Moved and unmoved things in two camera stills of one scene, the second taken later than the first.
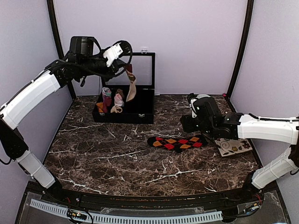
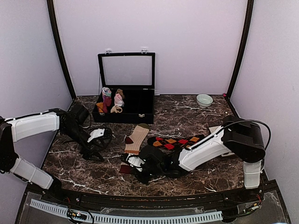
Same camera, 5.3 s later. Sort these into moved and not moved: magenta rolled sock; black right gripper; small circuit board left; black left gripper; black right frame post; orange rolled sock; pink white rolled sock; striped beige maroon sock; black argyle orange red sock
Moved: black left gripper; striped beige maroon sock; black right gripper
Not moved: black right frame post; magenta rolled sock; orange rolled sock; small circuit board left; pink white rolled sock; black argyle orange red sock
